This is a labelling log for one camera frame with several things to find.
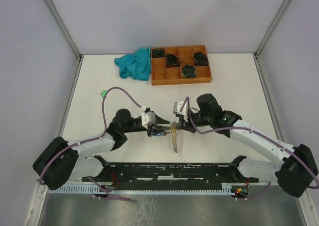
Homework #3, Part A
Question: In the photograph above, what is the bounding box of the rolled dark sock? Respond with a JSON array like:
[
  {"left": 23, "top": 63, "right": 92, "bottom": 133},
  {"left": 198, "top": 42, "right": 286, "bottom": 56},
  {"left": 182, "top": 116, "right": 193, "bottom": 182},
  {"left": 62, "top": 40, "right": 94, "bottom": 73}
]
[{"left": 152, "top": 48, "right": 165, "bottom": 58}]

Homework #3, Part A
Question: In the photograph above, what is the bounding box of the rolled black orange sock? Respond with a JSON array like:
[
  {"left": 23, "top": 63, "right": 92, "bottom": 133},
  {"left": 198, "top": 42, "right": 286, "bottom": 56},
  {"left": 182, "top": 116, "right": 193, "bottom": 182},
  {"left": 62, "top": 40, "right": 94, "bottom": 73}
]
[{"left": 166, "top": 53, "right": 180, "bottom": 68}]

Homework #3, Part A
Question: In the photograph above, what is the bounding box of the white cable duct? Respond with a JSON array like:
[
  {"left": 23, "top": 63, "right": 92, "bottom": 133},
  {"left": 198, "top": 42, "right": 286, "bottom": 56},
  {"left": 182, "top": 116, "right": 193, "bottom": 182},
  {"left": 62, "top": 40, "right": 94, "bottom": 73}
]
[{"left": 47, "top": 183, "right": 235, "bottom": 196}]

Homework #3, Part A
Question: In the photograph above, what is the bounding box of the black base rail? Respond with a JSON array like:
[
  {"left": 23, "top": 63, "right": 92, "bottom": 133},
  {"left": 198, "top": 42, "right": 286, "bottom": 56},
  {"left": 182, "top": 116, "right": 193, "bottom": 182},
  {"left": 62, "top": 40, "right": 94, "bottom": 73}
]
[{"left": 93, "top": 157, "right": 259, "bottom": 191}]

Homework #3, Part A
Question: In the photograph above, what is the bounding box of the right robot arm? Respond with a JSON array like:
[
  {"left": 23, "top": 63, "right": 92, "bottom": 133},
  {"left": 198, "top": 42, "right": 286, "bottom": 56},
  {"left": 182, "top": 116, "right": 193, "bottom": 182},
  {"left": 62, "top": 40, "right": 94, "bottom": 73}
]
[{"left": 173, "top": 94, "right": 319, "bottom": 198}]

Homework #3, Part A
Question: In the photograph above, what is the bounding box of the green tag key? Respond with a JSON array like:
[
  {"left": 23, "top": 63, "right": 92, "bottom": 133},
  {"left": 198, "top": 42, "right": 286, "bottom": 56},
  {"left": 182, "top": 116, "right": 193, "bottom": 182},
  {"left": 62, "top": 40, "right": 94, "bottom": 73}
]
[{"left": 100, "top": 90, "right": 107, "bottom": 97}]

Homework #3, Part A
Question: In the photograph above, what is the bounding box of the teal cloth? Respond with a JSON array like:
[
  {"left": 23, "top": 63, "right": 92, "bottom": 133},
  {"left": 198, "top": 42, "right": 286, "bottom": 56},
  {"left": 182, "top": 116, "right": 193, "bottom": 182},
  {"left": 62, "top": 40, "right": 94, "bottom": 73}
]
[{"left": 114, "top": 47, "right": 151, "bottom": 81}]

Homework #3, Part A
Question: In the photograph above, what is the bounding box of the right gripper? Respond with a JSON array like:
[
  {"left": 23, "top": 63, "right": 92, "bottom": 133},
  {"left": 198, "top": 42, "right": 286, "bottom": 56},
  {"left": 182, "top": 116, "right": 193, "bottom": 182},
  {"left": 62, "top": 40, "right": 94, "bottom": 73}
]
[{"left": 175, "top": 110, "right": 212, "bottom": 134}]

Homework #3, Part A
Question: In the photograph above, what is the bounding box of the metal key organizer ring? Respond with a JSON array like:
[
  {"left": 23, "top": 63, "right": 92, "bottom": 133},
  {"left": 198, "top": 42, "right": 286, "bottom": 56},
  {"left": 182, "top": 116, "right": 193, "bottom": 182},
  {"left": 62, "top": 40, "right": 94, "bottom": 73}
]
[{"left": 169, "top": 121, "right": 181, "bottom": 154}]

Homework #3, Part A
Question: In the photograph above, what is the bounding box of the purple cable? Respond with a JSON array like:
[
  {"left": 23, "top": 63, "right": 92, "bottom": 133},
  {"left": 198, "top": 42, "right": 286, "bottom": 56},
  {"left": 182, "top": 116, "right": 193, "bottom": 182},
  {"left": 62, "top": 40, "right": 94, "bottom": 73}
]
[
  {"left": 38, "top": 86, "right": 148, "bottom": 186},
  {"left": 179, "top": 96, "right": 319, "bottom": 189}
]

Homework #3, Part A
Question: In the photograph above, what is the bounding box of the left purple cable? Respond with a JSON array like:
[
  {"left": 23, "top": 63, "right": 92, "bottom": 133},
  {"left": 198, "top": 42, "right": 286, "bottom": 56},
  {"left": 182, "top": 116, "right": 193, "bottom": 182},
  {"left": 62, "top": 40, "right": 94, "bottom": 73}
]
[{"left": 38, "top": 86, "right": 148, "bottom": 186}]

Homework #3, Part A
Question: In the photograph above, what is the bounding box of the blue tag key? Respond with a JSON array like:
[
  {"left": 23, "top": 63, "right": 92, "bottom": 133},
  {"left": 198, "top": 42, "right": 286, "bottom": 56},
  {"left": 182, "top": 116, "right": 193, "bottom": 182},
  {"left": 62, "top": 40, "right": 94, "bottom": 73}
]
[{"left": 153, "top": 131, "right": 166, "bottom": 136}]

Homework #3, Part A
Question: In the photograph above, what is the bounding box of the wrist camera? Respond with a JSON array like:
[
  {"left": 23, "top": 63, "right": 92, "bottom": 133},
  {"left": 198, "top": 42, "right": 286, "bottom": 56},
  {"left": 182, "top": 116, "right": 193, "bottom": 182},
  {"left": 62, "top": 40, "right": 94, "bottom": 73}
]
[
  {"left": 173, "top": 101, "right": 188, "bottom": 120},
  {"left": 141, "top": 106, "right": 156, "bottom": 128}
]

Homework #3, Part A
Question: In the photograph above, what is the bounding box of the wooden compartment tray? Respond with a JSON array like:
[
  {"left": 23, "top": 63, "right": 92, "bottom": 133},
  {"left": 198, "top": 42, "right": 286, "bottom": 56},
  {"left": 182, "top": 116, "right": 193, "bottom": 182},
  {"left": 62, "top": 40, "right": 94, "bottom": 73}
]
[{"left": 151, "top": 45, "right": 212, "bottom": 86}]

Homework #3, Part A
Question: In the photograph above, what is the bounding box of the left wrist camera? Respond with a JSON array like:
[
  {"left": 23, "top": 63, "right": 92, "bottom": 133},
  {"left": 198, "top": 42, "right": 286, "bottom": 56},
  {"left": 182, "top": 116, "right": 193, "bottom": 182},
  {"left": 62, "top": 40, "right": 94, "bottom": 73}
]
[{"left": 141, "top": 106, "right": 156, "bottom": 128}]

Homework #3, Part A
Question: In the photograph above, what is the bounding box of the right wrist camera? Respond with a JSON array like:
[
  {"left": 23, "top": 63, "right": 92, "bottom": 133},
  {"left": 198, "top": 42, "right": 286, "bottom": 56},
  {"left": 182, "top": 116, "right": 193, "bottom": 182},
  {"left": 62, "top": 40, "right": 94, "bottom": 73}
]
[{"left": 173, "top": 101, "right": 188, "bottom": 120}]

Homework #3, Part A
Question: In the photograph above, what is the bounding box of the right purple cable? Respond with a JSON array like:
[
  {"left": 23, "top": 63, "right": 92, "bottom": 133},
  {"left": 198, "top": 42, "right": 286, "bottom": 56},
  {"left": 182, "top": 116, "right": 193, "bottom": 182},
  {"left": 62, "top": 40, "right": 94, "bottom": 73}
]
[{"left": 179, "top": 96, "right": 319, "bottom": 189}]

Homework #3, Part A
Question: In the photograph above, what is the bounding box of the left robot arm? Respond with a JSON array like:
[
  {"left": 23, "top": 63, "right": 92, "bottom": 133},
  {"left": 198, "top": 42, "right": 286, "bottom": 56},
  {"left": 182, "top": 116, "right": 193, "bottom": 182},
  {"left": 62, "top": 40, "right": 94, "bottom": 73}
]
[{"left": 32, "top": 109, "right": 170, "bottom": 190}]

